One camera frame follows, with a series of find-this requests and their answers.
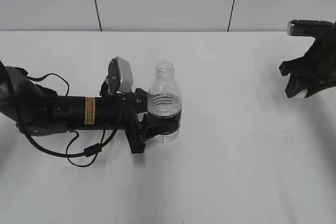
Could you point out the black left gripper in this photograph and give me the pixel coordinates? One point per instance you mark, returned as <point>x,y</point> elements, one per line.
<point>120,112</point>

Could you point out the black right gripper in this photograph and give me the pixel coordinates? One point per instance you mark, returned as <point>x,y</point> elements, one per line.
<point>315,70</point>

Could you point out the white green bottle cap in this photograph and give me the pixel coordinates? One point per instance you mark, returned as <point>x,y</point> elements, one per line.
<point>302,94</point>

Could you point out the clear cestbon water bottle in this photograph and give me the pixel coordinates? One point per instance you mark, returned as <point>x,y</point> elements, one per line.
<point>165,99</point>

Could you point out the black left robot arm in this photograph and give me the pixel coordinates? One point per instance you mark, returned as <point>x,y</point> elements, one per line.
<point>40,111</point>

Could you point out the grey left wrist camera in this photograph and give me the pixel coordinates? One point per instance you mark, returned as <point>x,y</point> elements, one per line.
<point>119,78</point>

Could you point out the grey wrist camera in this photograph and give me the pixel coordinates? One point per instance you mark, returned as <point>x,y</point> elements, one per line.
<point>119,78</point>
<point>308,28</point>

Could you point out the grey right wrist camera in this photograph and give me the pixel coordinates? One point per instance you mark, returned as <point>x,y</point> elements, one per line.
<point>308,28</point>

